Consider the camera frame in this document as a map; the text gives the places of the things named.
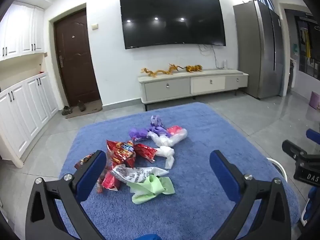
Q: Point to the grey refrigerator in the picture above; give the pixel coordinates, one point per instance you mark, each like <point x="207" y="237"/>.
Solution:
<point x="260" y="55"/>

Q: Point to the white plastic bag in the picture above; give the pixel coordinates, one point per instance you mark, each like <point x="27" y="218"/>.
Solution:
<point x="166" y="153"/>

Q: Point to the person's right hand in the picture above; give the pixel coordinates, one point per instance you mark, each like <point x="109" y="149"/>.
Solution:
<point x="313" y="212"/>

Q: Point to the yellow hanging garment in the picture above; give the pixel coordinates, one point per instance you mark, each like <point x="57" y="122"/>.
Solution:
<point x="307" y="42"/>

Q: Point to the long golden dragon ornament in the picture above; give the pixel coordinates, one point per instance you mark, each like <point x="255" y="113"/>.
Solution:
<point x="160" y="72"/>

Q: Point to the brown entrance door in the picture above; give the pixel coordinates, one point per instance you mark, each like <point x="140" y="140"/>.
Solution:
<point x="75" y="55"/>

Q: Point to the brown shoe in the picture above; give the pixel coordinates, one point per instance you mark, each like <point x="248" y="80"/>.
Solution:
<point x="81" y="106"/>
<point x="67" y="110"/>

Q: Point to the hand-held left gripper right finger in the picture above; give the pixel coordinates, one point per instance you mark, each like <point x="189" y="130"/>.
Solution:
<point x="223" y="175"/>

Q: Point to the small white device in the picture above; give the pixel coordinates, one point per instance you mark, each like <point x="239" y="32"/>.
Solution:
<point x="224" y="64"/>

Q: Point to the brown doormat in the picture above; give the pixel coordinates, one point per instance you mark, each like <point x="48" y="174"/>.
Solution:
<point x="92" y="107"/>

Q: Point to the red foil packet colourful logo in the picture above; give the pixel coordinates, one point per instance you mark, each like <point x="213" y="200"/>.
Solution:
<point x="121" y="152"/>

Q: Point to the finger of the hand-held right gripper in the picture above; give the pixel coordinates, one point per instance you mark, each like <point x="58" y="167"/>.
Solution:
<point x="292" y="148"/>
<point x="313" y="135"/>

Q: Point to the black wall television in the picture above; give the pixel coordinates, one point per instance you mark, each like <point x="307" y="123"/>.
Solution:
<point x="172" y="17"/>

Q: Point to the purple bin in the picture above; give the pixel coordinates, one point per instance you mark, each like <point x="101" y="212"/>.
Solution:
<point x="315" y="100"/>

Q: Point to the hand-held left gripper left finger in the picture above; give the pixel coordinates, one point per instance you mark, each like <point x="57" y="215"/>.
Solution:
<point x="92" y="172"/>

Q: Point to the purple plastic bag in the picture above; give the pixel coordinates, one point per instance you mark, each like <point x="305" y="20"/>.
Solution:
<point x="157" y="127"/>
<point x="138" y="135"/>

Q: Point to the dark snack wrapper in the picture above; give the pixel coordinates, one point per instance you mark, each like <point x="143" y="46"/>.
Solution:
<point x="83" y="161"/>

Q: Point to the grey white television stand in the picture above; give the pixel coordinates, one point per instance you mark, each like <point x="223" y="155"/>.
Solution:
<point x="165" y="87"/>

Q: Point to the short golden ornament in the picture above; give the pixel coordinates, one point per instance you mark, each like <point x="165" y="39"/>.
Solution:
<point x="193" y="68"/>

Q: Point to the white wall switch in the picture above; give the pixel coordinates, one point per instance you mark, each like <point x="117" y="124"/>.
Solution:
<point x="94" y="26"/>

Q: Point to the plain red foil packet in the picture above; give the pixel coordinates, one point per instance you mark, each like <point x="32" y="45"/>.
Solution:
<point x="145" y="152"/>

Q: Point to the pink red barcode packet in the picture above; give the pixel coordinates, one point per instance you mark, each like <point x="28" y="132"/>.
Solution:
<point x="110" y="182"/>

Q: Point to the white wall cabinets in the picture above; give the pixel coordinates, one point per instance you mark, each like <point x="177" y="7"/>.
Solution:
<point x="22" y="30"/>

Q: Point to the white base cabinets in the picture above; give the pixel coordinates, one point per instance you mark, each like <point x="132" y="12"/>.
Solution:
<point x="25" y="105"/>

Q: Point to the clear bag with red contents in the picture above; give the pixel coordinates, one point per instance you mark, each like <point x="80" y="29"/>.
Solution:
<point x="172" y="136"/>

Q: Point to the white round bin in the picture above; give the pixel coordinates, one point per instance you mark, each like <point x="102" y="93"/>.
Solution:
<point x="277" y="165"/>

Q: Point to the white printed wrapper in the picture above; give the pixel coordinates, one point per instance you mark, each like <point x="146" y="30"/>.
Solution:
<point x="135" y="173"/>

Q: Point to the green plastic bag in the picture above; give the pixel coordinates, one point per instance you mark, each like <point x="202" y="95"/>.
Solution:
<point x="147" y="191"/>

